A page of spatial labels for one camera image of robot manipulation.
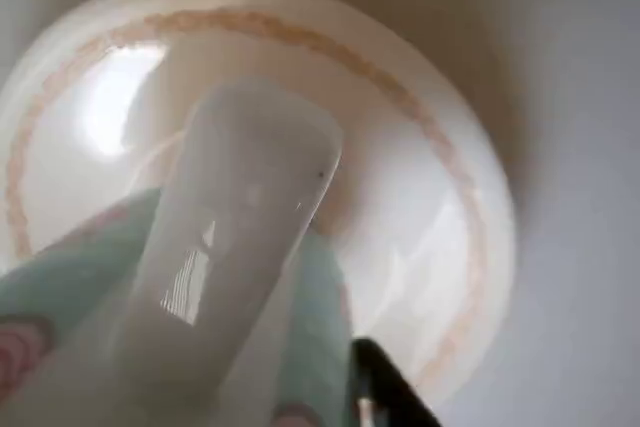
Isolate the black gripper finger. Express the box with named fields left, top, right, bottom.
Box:
left=349, top=338, right=444, bottom=427

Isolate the patterned teal and pink mug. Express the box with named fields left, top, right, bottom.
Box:
left=0, top=81, right=359, bottom=427

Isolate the cream saucer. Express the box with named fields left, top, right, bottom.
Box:
left=0, top=0, right=519, bottom=409

